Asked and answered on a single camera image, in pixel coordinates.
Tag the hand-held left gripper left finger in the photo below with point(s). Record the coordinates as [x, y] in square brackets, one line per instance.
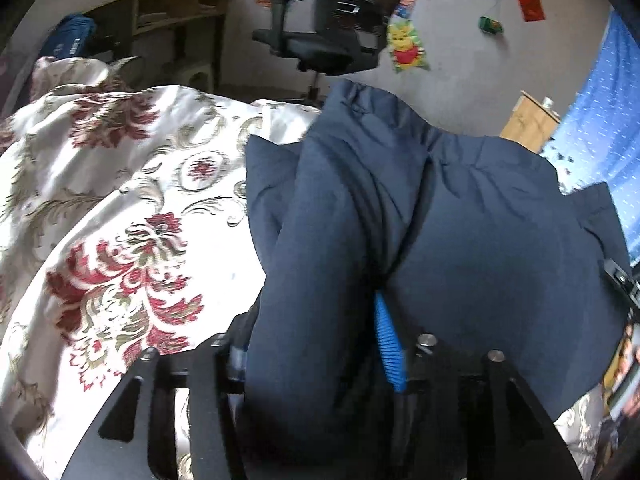
[220, 375]

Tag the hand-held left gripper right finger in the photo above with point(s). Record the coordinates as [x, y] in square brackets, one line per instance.
[387, 345]

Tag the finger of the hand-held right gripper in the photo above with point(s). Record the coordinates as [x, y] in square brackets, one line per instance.
[612, 265]

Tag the navy blue padded jacket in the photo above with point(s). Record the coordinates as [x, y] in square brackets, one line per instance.
[475, 240]

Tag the floral bed cover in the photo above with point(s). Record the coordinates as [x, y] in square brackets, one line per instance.
[125, 185]

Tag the small green box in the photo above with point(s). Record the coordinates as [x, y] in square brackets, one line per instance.
[490, 25]

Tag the red envelope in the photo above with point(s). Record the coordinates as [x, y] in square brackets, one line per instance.
[530, 4]

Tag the black mesh office chair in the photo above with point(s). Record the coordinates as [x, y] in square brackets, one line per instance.
[325, 50]

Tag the grey cushion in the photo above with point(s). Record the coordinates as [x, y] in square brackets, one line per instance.
[125, 72]

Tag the wooden desk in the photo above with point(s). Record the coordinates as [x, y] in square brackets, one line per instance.
[218, 40]

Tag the blue backpack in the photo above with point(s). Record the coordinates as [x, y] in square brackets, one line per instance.
[72, 35]

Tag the yellow bear wall poster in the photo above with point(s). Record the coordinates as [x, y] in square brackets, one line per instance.
[407, 45]

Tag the cartoon figure wall poster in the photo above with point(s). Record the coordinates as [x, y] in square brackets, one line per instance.
[409, 2]

